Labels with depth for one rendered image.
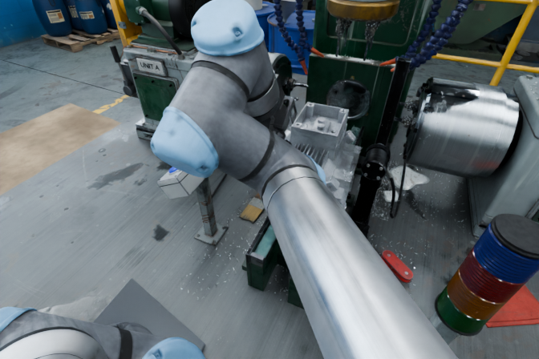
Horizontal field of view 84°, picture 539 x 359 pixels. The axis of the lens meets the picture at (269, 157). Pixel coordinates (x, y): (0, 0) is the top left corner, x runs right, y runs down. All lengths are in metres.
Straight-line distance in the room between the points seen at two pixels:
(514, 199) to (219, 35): 0.81
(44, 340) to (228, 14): 0.36
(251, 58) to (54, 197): 0.93
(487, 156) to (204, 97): 0.71
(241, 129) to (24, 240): 0.85
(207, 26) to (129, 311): 0.51
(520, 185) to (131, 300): 0.88
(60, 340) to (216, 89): 0.28
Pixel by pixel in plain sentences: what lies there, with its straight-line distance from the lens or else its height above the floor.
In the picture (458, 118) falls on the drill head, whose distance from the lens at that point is 0.85.
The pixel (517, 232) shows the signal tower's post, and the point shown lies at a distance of 0.43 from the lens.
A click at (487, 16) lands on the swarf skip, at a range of 5.05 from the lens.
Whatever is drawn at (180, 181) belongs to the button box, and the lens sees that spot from 0.64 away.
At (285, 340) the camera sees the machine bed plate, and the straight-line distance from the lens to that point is 0.73.
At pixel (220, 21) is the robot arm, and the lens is 0.35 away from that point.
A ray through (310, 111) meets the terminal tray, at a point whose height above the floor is 1.13.
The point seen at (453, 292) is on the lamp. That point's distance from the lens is 0.51.
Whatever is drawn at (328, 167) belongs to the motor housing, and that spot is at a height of 1.08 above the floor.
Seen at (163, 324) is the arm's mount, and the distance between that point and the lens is 0.68.
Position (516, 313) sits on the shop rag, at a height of 0.81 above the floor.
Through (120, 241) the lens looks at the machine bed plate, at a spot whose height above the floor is 0.80.
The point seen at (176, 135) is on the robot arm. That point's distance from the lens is 0.31.
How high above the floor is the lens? 1.49
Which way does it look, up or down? 38 degrees down
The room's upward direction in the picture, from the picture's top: straight up
